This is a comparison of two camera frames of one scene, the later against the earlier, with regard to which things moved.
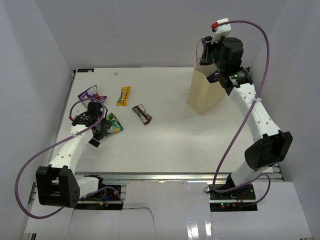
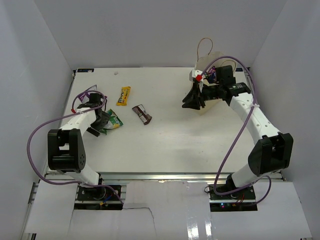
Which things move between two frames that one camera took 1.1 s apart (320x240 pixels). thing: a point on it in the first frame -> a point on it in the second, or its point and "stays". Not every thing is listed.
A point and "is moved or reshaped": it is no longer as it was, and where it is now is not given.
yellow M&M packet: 122,100 stays
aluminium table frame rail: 163,177 stays
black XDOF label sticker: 91,70 stays
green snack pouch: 115,126 is moved or reshaped
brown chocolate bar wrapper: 140,110 stays
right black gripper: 208,57 -> 192,99
